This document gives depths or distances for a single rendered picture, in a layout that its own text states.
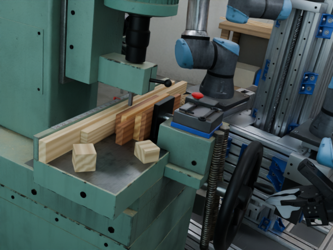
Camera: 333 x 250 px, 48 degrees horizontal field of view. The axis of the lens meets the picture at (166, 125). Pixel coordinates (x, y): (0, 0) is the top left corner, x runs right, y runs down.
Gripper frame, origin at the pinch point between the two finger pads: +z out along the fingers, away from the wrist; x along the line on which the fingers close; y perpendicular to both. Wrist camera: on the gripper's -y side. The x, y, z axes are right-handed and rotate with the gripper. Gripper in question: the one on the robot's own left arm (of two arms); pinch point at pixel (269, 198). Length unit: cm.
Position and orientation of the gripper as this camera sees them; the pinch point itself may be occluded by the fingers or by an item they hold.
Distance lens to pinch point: 107.4
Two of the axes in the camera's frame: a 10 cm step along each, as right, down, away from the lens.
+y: 3.2, 9.3, 1.7
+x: 4.5, -3.1, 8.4
